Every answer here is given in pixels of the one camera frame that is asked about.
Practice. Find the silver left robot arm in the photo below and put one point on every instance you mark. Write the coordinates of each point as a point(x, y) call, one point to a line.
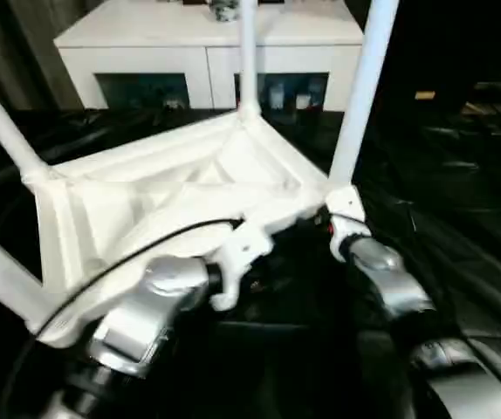
point(163, 279)

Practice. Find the black work mat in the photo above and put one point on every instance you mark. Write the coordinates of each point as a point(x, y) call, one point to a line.
point(429, 174)

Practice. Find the white plastic table leg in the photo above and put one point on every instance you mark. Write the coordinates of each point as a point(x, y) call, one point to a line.
point(6, 279)
point(364, 87)
point(2, 118)
point(249, 57)

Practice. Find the white jar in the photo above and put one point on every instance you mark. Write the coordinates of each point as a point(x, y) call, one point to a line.
point(276, 97)

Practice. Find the black plastic bag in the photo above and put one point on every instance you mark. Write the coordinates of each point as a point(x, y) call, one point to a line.
point(224, 9)

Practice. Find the white plastic table top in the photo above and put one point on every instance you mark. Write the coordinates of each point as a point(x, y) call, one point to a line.
point(146, 196)

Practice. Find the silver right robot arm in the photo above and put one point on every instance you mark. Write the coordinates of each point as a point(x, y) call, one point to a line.
point(381, 262)

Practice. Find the yellow label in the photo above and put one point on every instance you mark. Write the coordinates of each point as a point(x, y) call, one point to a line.
point(425, 95)

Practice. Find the white sideboard cabinet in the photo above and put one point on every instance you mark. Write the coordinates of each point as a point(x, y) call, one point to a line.
point(146, 48)

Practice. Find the white mug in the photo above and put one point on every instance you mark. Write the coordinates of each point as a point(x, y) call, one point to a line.
point(303, 101)

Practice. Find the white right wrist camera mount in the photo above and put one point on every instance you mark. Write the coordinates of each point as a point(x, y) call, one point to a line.
point(346, 201)

